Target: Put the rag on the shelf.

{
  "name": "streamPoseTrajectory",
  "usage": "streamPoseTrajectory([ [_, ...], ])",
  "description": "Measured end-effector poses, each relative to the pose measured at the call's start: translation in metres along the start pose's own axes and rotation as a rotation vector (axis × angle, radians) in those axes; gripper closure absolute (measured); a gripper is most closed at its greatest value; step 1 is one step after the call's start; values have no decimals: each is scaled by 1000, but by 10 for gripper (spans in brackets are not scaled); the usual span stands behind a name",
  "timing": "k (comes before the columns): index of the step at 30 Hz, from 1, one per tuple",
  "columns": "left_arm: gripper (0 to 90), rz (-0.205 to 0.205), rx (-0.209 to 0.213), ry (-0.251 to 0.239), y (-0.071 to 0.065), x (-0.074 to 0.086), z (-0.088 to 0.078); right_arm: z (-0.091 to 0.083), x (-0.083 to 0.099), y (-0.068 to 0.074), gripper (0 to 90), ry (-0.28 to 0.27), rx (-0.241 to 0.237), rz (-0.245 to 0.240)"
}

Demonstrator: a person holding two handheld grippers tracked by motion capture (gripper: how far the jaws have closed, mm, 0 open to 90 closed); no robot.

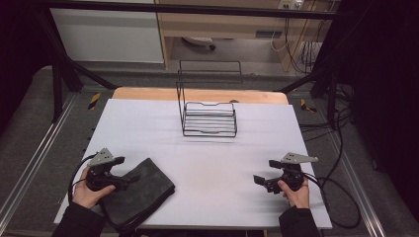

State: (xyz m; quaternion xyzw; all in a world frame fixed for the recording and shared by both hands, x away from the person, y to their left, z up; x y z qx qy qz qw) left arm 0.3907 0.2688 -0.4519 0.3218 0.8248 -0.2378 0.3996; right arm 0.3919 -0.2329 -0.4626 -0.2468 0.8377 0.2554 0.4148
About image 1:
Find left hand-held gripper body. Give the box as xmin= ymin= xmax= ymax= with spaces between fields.
xmin=86 ymin=147 xmax=131 ymax=193

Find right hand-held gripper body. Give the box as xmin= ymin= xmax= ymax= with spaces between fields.
xmin=268 ymin=151 xmax=319 ymax=194

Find dark grey towel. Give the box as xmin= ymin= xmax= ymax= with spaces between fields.
xmin=99 ymin=157 xmax=177 ymax=232

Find black wire rack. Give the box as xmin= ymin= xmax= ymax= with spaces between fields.
xmin=175 ymin=59 xmax=244 ymax=138

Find person's left hand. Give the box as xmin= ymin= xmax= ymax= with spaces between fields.
xmin=71 ymin=167 xmax=117 ymax=210

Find person's right hand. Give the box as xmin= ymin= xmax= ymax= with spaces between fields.
xmin=277 ymin=179 xmax=311 ymax=209

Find white cabinet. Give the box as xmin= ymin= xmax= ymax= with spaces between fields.
xmin=49 ymin=8 xmax=165 ymax=64

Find dark curtain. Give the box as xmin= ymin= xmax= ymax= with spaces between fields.
xmin=315 ymin=0 xmax=419 ymax=220

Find office chair base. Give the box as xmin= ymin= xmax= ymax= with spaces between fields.
xmin=182 ymin=36 xmax=217 ymax=51

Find light wooden desk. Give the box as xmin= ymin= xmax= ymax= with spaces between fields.
xmin=154 ymin=0 xmax=330 ymax=72

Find white power strip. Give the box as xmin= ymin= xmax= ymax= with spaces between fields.
xmin=278 ymin=0 xmax=304 ymax=10

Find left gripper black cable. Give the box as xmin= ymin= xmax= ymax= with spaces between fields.
xmin=67 ymin=152 xmax=99 ymax=205

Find bundle of black floor cables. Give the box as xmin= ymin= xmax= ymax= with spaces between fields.
xmin=297 ymin=83 xmax=356 ymax=186

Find aluminium floor rail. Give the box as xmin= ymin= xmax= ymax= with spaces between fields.
xmin=0 ymin=93 xmax=79 ymax=225
xmin=324 ymin=131 xmax=387 ymax=237

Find hanging desk cables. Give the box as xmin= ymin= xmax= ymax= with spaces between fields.
xmin=270 ymin=16 xmax=326 ymax=74

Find black metal frame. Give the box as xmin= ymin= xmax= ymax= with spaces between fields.
xmin=34 ymin=0 xmax=342 ymax=130

